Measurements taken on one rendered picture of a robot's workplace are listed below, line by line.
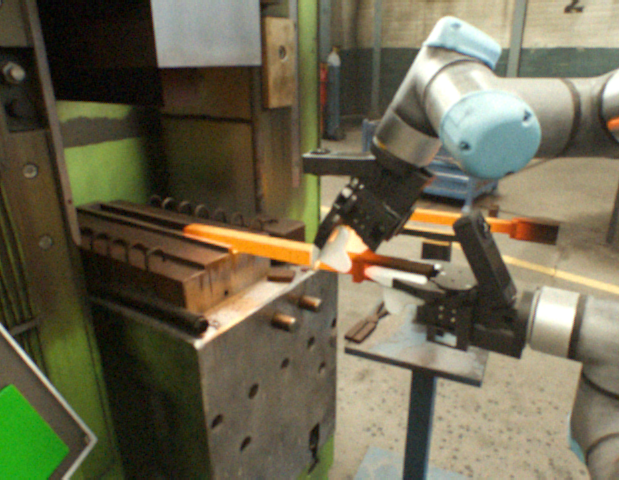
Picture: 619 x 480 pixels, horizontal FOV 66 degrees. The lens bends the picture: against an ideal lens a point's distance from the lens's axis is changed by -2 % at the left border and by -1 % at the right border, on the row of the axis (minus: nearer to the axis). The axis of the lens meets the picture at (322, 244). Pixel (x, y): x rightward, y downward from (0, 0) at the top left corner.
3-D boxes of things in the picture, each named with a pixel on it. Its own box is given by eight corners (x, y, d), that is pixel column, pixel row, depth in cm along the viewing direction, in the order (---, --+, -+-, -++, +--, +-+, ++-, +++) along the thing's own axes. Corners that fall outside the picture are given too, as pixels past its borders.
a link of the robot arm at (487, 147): (597, 106, 39) (537, 58, 47) (468, 106, 38) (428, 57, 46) (563, 186, 44) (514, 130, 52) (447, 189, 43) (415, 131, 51)
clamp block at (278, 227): (307, 252, 96) (307, 221, 94) (282, 266, 90) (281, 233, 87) (261, 240, 102) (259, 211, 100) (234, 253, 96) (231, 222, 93)
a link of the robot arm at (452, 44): (458, 27, 44) (432, 3, 51) (399, 127, 50) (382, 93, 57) (522, 60, 47) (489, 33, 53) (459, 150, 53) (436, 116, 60)
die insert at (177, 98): (201, 104, 78) (197, 65, 76) (165, 108, 72) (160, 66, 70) (92, 97, 93) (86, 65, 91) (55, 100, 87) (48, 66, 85)
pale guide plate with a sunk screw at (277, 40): (296, 104, 103) (294, 19, 97) (270, 108, 96) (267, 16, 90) (288, 104, 104) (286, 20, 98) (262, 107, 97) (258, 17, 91)
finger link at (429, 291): (387, 292, 59) (458, 308, 55) (387, 281, 59) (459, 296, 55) (400, 278, 63) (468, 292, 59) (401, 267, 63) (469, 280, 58)
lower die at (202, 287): (270, 273, 87) (268, 229, 84) (187, 321, 71) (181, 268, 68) (123, 231, 108) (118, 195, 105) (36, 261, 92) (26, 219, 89)
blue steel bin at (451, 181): (499, 194, 482) (509, 121, 456) (469, 212, 424) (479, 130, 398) (395, 177, 550) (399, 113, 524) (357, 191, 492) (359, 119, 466)
